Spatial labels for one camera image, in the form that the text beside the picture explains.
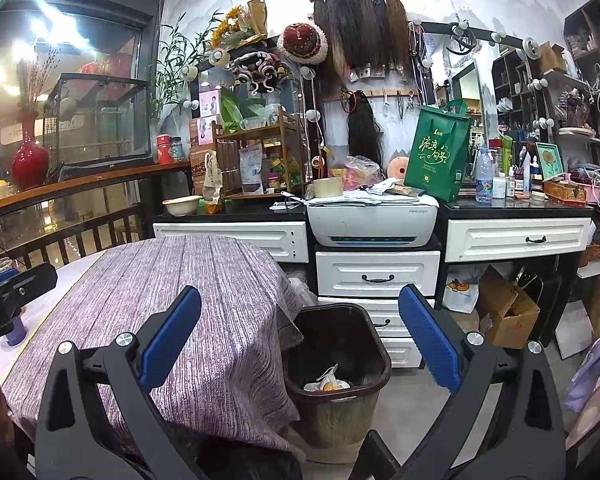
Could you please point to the ornate wooden box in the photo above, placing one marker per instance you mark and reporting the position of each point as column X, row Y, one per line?
column 565, row 192

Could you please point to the ornate costume headdress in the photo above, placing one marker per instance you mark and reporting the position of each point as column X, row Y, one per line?
column 260, row 70

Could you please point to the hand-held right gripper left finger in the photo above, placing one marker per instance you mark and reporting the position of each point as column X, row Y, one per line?
column 172, row 337

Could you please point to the green framed picture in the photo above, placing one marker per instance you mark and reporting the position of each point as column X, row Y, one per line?
column 550, row 161

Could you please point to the hanging hair extensions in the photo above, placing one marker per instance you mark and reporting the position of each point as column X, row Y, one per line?
column 360, row 30

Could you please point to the sunflower bouquet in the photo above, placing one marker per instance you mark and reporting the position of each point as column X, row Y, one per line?
column 240, row 25

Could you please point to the wooden railing ledge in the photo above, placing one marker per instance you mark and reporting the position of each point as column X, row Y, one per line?
column 80, row 182

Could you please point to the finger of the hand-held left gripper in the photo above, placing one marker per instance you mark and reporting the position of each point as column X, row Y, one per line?
column 30, row 280

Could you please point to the white bowl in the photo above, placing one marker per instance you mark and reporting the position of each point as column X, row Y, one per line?
column 182, row 206

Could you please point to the clear plastic bin liner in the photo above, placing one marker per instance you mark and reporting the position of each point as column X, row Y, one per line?
column 301, row 292

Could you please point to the dried flower stems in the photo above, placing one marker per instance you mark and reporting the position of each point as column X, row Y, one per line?
column 35, row 80

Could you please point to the wooden shelf rack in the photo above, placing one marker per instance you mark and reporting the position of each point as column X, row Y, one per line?
column 280, row 130

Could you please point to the green bamboo plant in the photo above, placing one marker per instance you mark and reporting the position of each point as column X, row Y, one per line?
column 175, row 65

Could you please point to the tape roll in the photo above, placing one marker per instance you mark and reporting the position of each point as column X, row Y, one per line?
column 328, row 188

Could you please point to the wide white drawer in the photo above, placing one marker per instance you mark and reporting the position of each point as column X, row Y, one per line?
column 520, row 240

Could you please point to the cardboard box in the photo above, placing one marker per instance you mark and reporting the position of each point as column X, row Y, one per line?
column 510, row 310

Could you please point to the vanity mirror with bulbs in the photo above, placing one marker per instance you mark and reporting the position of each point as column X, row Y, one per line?
column 465, row 85
column 280, row 100

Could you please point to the clear water bottle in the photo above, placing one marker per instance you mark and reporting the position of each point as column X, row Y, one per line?
column 484, row 177

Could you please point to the small glass jar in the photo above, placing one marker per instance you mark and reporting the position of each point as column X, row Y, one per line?
column 177, row 150

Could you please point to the red round fur-trimmed hat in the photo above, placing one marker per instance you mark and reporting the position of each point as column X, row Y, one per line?
column 302, row 42

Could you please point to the glass display cage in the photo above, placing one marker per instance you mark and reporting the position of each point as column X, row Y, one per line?
column 100, row 120

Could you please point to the red tin can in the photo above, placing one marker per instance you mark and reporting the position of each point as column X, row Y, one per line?
column 164, row 150

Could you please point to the purple striped tablecloth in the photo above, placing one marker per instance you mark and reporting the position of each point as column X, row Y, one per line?
column 130, row 280

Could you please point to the beige printed canvas bag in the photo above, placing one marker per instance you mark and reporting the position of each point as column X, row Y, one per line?
column 212, row 175

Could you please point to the black wig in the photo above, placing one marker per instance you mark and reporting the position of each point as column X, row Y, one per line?
column 365, row 130

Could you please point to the white printer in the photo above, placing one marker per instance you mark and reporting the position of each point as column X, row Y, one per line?
column 375, row 222

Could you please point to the dark brown trash bin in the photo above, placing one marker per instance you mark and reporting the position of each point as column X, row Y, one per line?
column 340, row 330

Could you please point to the purple floral cloth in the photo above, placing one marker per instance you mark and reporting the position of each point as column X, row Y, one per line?
column 595, row 375

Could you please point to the green tote bag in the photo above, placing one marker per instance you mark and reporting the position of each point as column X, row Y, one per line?
column 437, row 155

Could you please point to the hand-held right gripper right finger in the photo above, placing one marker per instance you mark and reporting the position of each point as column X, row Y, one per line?
column 430, row 340

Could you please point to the wall shelf unit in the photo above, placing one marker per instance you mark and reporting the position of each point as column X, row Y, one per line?
column 590, row 60

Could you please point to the pink plastic bag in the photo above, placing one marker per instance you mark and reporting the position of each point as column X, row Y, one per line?
column 362, row 170

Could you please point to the long white drawer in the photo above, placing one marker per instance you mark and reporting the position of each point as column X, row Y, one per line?
column 230, row 242

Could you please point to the white bag yellow print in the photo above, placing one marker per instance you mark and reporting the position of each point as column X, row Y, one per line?
column 460, row 297

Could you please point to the red vase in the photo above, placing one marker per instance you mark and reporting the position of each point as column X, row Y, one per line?
column 30, row 160

